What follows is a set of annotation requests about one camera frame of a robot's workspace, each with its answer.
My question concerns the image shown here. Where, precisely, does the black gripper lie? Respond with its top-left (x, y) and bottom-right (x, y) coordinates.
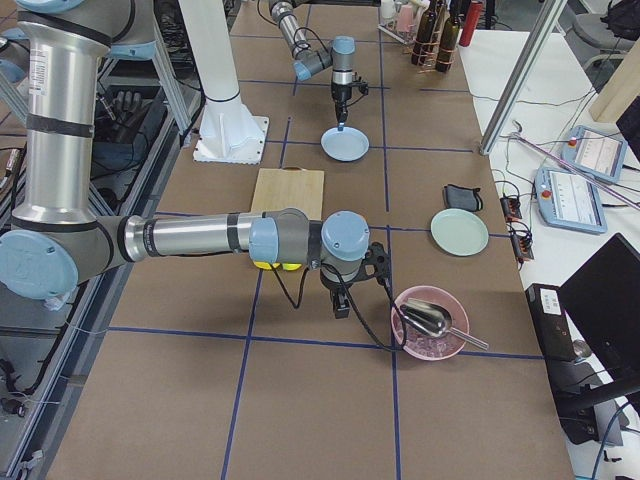
top-left (320, 242), bottom-right (389, 319)
top-left (331, 71), bottom-right (369, 128)

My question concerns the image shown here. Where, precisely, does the light blue plate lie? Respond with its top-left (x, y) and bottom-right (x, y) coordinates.
top-left (320, 126), bottom-right (370, 162)

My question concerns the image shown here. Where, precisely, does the green plate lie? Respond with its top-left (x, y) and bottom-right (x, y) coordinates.
top-left (430, 208), bottom-right (489, 257)

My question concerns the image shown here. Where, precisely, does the right yellow lemon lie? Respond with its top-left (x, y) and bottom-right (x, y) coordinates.
top-left (281, 263), bottom-right (302, 271)

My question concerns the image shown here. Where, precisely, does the yellow lemon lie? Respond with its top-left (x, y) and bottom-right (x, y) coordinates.
top-left (281, 263), bottom-right (302, 271)
top-left (253, 261), bottom-right (281, 270)

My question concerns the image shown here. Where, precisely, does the left yellow lemon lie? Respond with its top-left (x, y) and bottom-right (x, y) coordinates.
top-left (253, 261), bottom-right (281, 270)

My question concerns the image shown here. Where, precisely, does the pink bowl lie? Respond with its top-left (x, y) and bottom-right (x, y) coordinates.
top-left (390, 285), bottom-right (470, 361)

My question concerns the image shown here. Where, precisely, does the wooden cutting board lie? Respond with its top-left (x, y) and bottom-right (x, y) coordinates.
top-left (250, 168), bottom-right (325, 220)

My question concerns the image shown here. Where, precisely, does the metal scoop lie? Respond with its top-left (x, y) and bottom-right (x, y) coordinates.
top-left (400, 298), bottom-right (489, 351)

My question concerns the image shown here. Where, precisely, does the middle brown wine bottle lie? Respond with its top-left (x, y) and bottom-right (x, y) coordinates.
top-left (411, 1), bottom-right (437, 66)

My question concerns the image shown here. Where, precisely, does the brown wine bottle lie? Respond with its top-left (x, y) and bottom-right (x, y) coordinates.
top-left (411, 1), bottom-right (437, 66)
top-left (435, 0), bottom-right (460, 73)

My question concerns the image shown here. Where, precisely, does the pink cup upper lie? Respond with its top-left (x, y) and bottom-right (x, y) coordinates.
top-left (396, 4), bottom-right (414, 34)

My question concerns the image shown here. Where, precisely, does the back brown wine bottle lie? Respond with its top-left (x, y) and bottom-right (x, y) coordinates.
top-left (435, 0), bottom-right (460, 73)

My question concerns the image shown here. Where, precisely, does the red bottle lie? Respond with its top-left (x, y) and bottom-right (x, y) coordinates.
top-left (459, 0), bottom-right (484, 47)

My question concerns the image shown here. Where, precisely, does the metal reacher grabber stick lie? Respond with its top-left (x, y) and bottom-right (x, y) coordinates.
top-left (509, 125), bottom-right (639, 210)

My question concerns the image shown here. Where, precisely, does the black computer box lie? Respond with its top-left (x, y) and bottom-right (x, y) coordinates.
top-left (526, 283), bottom-right (576, 362)

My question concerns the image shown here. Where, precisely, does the near teach pendant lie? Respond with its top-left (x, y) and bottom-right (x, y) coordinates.
top-left (535, 167), bottom-right (607, 235)

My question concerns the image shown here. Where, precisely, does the teach pendant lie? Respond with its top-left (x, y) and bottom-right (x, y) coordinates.
top-left (535, 167), bottom-right (607, 235)
top-left (561, 125), bottom-right (628, 184)

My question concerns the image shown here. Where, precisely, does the black monitor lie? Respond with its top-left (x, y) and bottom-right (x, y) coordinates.
top-left (559, 233), bottom-right (640, 379)

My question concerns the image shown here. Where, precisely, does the far teach pendant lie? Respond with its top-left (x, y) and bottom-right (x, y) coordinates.
top-left (561, 125), bottom-right (628, 184)

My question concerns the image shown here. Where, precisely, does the copper wire bottle rack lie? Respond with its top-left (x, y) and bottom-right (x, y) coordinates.
top-left (418, 4), bottom-right (449, 72)

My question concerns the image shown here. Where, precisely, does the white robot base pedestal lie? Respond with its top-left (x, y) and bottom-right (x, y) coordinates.
top-left (179, 0), bottom-right (269, 165)

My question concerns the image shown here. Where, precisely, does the aluminium frame post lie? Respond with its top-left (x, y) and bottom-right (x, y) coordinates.
top-left (479, 0), bottom-right (567, 156)

